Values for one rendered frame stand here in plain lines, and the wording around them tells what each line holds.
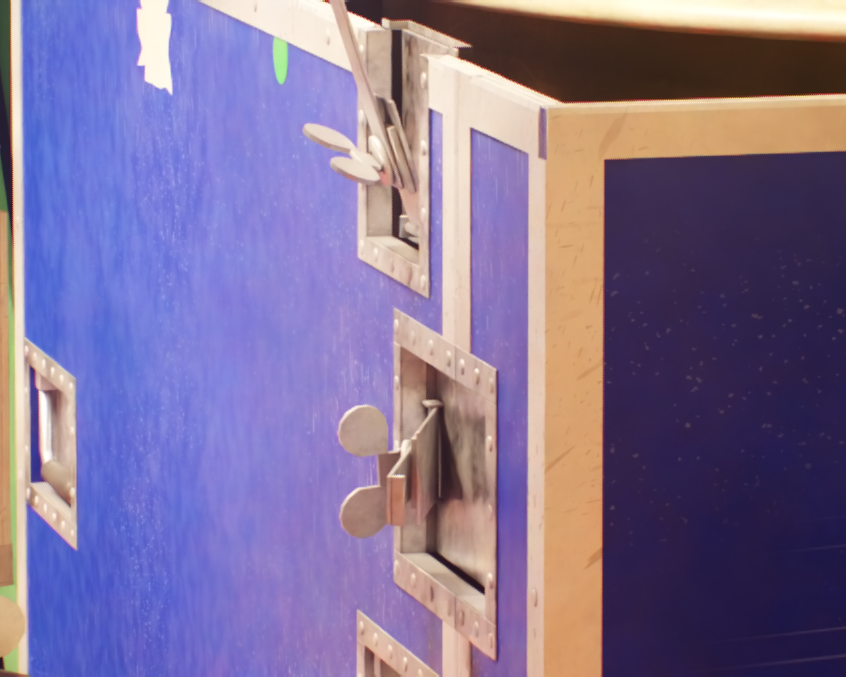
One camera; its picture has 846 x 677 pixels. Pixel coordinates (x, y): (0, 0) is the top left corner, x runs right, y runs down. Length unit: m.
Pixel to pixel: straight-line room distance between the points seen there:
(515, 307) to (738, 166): 0.11
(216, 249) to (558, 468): 0.61
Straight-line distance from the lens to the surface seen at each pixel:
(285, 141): 2.86
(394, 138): 2.64
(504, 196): 2.48
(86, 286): 3.35
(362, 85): 2.64
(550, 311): 2.42
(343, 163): 2.63
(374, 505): 2.62
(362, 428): 2.61
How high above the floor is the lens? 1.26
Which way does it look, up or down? 9 degrees down
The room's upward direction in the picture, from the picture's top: straight up
